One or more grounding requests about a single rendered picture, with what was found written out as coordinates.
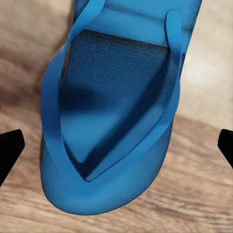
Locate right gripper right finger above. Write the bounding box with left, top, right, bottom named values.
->
left=217, top=129, right=233, bottom=168

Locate sandal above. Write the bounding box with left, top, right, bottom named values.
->
left=40, top=0, right=202, bottom=216

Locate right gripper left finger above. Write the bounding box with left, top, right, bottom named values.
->
left=0, top=129, right=25, bottom=187

